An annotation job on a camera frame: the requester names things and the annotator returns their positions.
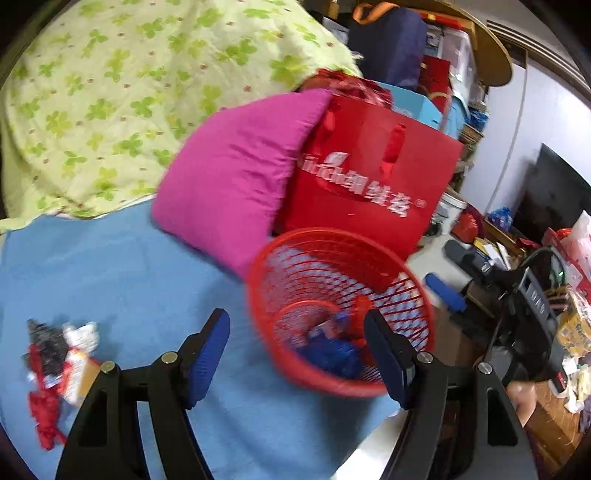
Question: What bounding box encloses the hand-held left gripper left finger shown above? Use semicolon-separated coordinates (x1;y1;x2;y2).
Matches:
55;308;230;480

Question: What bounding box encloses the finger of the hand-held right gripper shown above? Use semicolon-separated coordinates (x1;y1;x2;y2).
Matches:
425;272;468;315
443;240;492;278

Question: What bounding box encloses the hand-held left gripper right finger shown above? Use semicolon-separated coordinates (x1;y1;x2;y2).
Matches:
364;310;539;480

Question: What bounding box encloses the red plastic mesh basket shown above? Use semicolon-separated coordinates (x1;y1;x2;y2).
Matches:
247;228;437;398

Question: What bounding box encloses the black plastic bag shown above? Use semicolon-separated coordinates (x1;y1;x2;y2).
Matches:
25;318;70;374

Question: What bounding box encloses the person's right forearm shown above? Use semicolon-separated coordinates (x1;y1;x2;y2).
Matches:
507;382;537;428

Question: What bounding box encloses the crumpled blue wrapper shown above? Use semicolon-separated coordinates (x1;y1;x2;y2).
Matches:
295;311;365;379

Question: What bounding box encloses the white bucket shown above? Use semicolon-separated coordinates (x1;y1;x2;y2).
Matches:
434;189;468;232

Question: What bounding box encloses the white and red plastic bag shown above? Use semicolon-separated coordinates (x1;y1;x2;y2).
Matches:
542;210;591;296

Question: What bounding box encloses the light blue blanket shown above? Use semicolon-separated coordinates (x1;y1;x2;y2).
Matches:
0;198;402;480

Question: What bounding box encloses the black television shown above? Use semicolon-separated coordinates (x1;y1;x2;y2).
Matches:
512;143;591;250

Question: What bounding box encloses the red paper bag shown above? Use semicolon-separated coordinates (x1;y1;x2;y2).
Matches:
277;90;465;264

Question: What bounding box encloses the crumpled white paper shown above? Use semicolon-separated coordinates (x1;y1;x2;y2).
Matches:
62;322;100;354

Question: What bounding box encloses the red and white packet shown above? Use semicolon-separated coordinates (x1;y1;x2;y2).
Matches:
51;348;101;408

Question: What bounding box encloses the light blue cardboard box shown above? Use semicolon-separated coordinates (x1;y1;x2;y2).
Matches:
374;80;446;134

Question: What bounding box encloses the crumpled red wrapper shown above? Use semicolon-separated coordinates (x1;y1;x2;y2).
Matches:
28;346;68;450

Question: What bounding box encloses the pink pillow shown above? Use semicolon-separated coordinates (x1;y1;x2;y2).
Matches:
151;89;333;280

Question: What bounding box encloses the red gift box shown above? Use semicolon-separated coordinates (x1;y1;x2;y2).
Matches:
418;55;453;99

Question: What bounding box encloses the shiny red wrapping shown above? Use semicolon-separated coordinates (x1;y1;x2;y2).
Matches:
300;69;393;109

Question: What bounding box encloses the clear plastic storage box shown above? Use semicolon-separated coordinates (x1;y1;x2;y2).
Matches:
429;23;476;93

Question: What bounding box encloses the round wooden table top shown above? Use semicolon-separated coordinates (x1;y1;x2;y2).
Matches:
406;0;513;86

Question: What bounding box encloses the green clover print quilt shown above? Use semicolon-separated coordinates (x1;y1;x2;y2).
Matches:
0;0;363;232

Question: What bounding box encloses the navy bag with orange strap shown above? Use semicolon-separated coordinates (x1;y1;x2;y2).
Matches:
346;4;428;88

